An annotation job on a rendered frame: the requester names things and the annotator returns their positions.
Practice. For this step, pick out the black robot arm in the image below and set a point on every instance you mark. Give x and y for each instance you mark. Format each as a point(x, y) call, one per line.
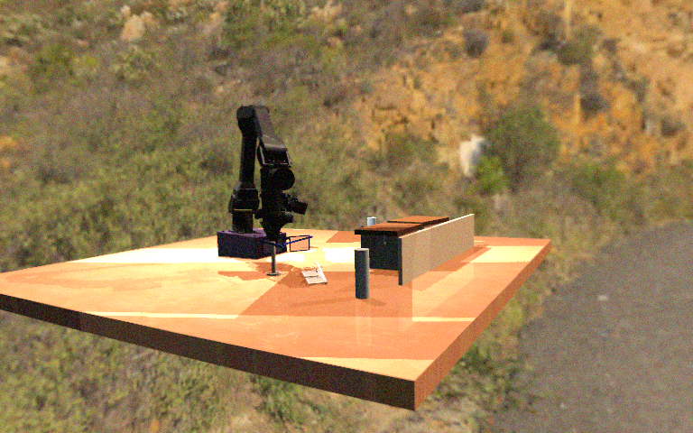
point(273, 157)

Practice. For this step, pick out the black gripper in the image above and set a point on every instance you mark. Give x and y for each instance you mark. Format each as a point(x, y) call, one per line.
point(273, 214)

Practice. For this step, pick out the tan flat panel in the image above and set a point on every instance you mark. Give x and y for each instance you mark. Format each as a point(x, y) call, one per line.
point(427, 249)

